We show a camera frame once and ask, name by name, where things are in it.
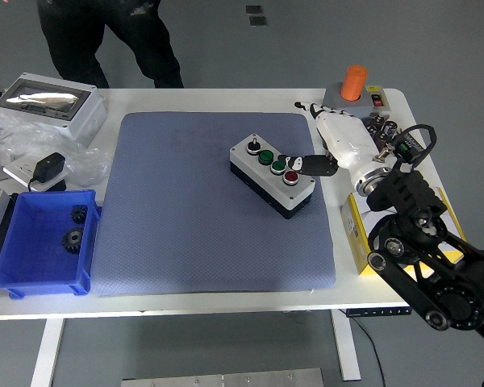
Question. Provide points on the black terminal module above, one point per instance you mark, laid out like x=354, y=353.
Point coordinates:
x=405, y=147

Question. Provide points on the black power adapter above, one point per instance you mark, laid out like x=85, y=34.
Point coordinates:
x=48, y=167

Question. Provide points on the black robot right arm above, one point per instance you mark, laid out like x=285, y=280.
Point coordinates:
x=407, y=189

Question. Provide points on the dark square floor cover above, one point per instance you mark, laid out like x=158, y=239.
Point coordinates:
x=253, y=9
x=257, y=20

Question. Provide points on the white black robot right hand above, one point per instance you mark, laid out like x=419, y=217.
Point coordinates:
x=347, y=139

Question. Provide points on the grey-blue textured mat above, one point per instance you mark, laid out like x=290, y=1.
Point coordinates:
x=185, y=242

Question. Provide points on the yellow and white cardboard box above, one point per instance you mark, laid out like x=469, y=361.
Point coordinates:
x=355, y=230

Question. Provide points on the white table leg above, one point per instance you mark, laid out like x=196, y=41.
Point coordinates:
x=46, y=350
x=346, y=346

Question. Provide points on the grey metal plate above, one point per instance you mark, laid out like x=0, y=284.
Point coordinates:
x=226, y=379

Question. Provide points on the blue plastic bin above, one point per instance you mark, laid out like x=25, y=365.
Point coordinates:
x=32, y=250

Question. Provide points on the small black gear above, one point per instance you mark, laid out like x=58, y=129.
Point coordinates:
x=79, y=214

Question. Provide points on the grey four-button control box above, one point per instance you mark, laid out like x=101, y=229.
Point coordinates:
x=302, y=192

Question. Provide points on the black table height controller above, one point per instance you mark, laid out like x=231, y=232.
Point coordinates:
x=379, y=312

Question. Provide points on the large black gear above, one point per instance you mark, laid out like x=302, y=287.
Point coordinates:
x=72, y=240

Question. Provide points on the white rocker switch box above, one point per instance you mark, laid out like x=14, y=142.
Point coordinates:
x=377, y=101

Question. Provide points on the clear plastic bag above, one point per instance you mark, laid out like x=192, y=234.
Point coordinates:
x=88, y=161

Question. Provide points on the orange cylinder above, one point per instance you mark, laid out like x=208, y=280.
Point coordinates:
x=353, y=82

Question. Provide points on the person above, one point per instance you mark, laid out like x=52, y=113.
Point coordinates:
x=76, y=36

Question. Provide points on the grey block base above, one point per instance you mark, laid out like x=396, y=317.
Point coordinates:
x=359, y=108

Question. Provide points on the grey enclosure with clear window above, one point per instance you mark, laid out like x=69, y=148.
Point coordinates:
x=80, y=121

